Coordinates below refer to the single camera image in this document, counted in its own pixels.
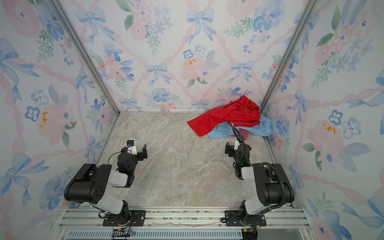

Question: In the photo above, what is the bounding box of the maroon pink cloth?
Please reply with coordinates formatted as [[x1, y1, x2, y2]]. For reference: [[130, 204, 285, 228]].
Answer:
[[238, 129, 250, 140]]

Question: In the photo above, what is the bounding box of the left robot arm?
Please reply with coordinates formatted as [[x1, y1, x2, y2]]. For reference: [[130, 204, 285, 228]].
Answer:
[[64, 140, 148, 228]]

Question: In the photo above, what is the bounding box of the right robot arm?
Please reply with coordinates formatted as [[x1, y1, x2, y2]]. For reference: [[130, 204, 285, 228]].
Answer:
[[221, 141, 295, 232]]

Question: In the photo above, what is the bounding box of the light blue cloth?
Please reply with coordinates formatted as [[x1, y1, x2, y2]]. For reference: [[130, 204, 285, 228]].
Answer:
[[208, 115, 273, 139]]

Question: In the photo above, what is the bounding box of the red cloth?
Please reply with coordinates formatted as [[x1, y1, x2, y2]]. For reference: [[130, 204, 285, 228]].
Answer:
[[188, 96, 261, 137]]

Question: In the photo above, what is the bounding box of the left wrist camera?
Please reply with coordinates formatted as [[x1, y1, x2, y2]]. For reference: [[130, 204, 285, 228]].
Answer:
[[127, 139, 138, 155]]

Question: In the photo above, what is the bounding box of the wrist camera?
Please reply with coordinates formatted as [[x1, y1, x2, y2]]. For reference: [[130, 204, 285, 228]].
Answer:
[[234, 140, 241, 151], [127, 139, 138, 155]]

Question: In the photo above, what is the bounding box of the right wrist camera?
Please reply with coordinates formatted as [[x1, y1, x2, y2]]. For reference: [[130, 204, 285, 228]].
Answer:
[[234, 140, 241, 151]]

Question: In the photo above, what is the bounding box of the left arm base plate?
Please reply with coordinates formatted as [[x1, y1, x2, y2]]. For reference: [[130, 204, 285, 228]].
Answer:
[[103, 210, 147, 227]]

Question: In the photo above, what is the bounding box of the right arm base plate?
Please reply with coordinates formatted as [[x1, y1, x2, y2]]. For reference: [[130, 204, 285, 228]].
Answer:
[[221, 210, 267, 228]]

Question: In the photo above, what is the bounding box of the aluminium mounting rail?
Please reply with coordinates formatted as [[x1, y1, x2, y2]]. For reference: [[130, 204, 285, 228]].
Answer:
[[53, 204, 315, 240]]

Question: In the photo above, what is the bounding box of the right corner aluminium post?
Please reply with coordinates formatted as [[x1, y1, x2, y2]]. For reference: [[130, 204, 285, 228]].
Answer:
[[261, 0, 318, 115]]

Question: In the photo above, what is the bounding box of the corner aluminium post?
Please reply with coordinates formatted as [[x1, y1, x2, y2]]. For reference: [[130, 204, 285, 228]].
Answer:
[[261, 0, 318, 115], [48, 0, 120, 115]]

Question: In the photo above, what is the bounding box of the left corner aluminium post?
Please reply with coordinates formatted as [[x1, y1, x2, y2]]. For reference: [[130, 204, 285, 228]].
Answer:
[[48, 0, 120, 115]]

